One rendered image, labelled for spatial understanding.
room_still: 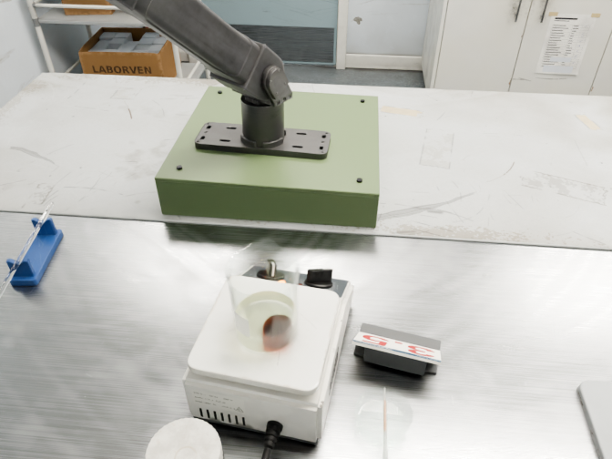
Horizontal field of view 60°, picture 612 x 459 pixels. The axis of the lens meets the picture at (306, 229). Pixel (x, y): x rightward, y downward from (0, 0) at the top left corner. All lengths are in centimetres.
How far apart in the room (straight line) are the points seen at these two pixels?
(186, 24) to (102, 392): 40
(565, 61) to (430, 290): 250
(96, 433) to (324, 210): 39
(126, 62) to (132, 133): 175
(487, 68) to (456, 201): 222
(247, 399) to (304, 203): 33
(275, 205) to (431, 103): 47
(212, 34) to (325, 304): 34
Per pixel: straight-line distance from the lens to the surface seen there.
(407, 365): 58
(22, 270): 74
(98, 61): 281
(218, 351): 49
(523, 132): 105
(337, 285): 60
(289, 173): 75
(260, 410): 50
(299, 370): 48
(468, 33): 293
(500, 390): 60
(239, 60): 70
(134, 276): 71
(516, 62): 303
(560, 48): 306
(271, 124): 78
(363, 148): 82
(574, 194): 91
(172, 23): 62
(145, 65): 273
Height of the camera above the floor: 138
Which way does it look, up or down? 40 degrees down
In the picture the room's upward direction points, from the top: straight up
